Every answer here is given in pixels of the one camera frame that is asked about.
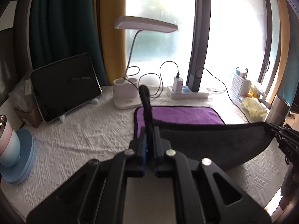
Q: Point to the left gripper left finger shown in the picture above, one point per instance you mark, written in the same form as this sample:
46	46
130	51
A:
96	192

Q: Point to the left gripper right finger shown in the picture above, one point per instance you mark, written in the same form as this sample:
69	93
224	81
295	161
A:
203	192

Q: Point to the purple grey microfiber towel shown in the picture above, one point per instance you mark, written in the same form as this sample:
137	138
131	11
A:
198	132

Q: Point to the person's hand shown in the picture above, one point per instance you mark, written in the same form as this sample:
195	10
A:
289	186

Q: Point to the stainless steel tumbler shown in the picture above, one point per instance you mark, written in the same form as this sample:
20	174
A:
278	111

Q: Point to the yellow tissue pack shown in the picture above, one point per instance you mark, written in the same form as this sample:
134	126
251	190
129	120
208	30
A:
256	110

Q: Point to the white perforated basket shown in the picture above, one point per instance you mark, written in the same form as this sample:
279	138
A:
240	86

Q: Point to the blue round coaster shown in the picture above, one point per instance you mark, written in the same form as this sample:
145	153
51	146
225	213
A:
19	172

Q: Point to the pink blue gradient cup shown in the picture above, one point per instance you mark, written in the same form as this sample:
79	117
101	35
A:
10	144

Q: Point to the white desk lamp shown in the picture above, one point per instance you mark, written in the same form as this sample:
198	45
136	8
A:
152	41

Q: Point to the white power strip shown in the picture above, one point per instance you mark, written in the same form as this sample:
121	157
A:
187	94

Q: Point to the black charger plug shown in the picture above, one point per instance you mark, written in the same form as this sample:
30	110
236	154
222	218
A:
194	83

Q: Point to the black tablet on stand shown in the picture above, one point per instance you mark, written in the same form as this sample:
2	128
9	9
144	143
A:
64	85

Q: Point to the white charger plug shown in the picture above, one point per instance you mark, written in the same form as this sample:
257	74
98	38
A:
178	84

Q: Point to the dark teal curtain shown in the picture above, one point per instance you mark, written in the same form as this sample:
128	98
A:
59	29

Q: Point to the yellow curtain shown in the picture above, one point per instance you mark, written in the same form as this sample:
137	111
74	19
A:
112	41

